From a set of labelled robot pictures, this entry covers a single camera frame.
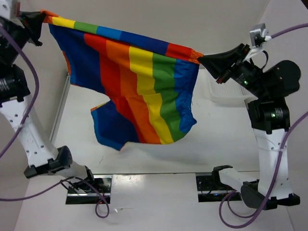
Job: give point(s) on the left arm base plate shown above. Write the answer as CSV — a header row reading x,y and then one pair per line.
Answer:
x,y
79,193

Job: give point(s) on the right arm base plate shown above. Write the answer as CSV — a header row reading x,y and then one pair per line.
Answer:
x,y
207,191

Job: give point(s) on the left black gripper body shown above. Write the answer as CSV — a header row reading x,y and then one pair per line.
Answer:
x,y
19,34

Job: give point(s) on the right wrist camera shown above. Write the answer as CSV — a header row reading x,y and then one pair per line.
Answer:
x,y
259,35

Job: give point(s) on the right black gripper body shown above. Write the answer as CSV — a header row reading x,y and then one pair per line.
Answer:
x,y
245,72

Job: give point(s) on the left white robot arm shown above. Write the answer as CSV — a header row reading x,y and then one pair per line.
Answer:
x,y
19,85

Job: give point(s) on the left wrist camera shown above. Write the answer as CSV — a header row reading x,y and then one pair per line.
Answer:
x,y
9,9

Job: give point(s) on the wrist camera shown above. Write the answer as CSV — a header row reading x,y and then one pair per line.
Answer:
x,y
9,9
259,35

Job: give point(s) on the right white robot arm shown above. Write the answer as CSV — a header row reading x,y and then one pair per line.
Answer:
x,y
270,121

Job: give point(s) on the rainbow striped shorts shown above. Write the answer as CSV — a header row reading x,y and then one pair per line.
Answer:
x,y
149,82

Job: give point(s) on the white plastic basket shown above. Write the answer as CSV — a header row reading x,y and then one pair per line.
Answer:
x,y
229,93

